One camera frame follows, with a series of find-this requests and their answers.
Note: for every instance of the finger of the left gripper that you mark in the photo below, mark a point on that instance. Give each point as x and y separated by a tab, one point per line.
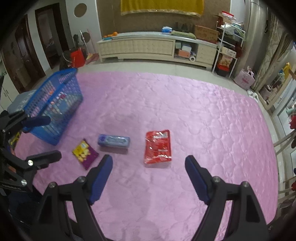
32	122
39	159

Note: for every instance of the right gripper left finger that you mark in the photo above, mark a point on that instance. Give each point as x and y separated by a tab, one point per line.
65	211

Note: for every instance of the cardboard box on cabinet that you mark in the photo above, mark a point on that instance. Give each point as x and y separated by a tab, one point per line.
206	34

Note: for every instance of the pink quilted tablecloth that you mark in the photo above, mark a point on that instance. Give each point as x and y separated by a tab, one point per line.
225	131

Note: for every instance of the red bag on floor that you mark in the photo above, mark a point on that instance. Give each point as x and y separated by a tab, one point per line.
77	58

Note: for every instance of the purple yellow snack packet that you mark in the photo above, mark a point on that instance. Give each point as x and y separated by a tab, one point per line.
85	154

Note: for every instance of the small red snack pouch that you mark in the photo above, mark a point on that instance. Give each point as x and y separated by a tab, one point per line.
157	147

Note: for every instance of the silver standing air conditioner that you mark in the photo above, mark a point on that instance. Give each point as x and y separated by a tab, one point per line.
255	25

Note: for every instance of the patterned curtain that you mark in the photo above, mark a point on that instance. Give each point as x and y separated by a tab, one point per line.
279	40

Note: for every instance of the broom and dustpan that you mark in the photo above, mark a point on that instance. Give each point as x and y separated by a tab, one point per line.
92	56

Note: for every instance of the tissue box on cabinet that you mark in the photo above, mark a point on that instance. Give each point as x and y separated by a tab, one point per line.
166	30

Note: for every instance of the blue plastic basket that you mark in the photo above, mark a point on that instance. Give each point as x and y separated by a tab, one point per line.
57	98

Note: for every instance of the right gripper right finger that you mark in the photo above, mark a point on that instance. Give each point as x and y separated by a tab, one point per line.
246	221

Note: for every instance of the cream tv cabinet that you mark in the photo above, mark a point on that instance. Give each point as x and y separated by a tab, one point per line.
158	46

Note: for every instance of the arched standing mirror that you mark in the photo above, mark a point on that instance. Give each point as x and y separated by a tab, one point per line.
270	94

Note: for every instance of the grey cushioned chair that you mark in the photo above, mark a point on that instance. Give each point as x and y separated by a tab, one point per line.
20	101

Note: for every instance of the yellow cloth covered television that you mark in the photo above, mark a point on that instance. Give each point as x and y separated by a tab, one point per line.
182	7

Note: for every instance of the oranges on blue plate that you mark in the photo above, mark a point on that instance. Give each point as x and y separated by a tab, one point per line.
110	36

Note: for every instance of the blue gum pack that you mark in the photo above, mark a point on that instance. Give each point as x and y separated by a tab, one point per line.
113	141

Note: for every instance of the black bag on floor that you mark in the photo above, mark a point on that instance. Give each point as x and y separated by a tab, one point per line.
65	60

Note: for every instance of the white metal shelf rack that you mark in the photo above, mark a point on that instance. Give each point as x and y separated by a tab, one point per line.
231	37

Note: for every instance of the green folded cloth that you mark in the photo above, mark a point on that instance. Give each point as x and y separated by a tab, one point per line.
183	34

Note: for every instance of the white slippers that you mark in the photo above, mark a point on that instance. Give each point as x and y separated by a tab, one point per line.
253	95

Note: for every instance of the pink tote bag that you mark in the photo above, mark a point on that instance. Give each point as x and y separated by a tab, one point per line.
245	78

